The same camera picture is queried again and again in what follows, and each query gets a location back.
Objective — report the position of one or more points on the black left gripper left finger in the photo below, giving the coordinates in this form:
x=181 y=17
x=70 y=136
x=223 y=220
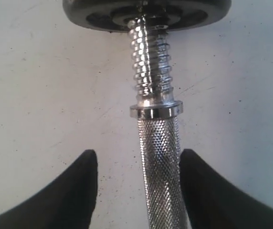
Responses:
x=66 y=203

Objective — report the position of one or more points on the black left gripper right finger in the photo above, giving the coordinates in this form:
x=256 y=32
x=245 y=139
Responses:
x=212 y=202

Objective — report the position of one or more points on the chrome threaded dumbbell bar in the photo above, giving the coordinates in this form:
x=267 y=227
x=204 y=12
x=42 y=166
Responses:
x=156 y=112

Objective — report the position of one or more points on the black weight plate end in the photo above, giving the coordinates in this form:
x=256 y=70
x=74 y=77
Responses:
x=114 y=15

